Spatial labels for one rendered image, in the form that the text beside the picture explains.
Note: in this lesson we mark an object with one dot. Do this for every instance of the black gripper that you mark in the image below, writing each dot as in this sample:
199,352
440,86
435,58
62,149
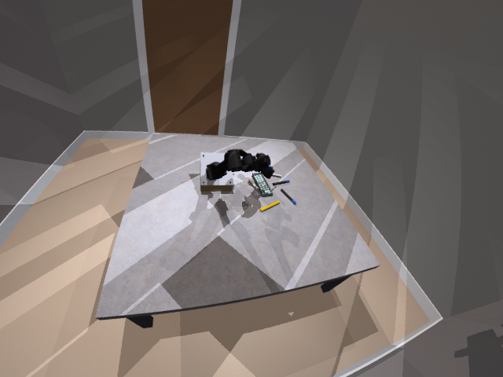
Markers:
266,171

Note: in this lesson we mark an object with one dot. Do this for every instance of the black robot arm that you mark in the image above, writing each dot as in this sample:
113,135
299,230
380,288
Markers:
233,162

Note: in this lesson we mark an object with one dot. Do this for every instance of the white keyboard with letter keys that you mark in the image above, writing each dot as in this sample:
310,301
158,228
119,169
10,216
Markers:
262,184

